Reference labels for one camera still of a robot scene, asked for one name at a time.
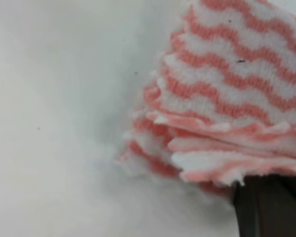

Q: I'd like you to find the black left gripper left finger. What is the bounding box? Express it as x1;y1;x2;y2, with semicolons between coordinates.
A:
233;175;296;237

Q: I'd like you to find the pink white wavy striped towel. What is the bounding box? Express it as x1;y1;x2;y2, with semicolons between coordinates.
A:
118;0;296;195

